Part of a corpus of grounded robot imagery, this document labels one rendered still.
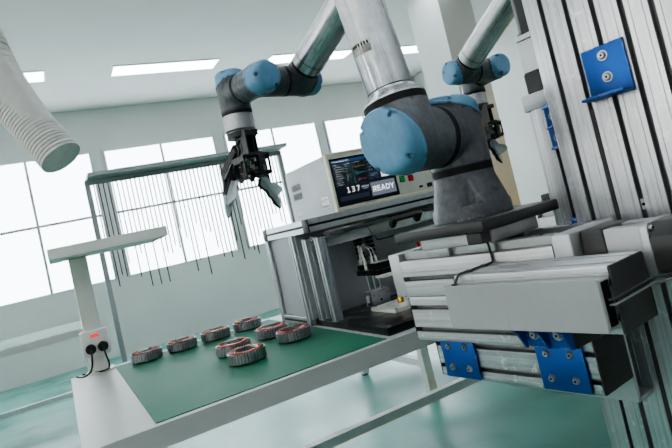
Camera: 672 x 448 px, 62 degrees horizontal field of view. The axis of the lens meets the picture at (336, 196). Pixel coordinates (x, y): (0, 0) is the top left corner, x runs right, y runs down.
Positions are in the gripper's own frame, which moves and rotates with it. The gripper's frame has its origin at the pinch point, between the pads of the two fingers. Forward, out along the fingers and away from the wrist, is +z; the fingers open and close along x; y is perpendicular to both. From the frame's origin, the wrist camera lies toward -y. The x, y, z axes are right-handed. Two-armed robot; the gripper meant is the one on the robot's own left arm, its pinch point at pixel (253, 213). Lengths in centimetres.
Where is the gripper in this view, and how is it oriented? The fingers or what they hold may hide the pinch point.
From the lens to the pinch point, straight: 138.4
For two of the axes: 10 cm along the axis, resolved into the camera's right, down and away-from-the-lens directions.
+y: 5.7, -1.6, -8.1
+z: 2.1, 9.8, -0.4
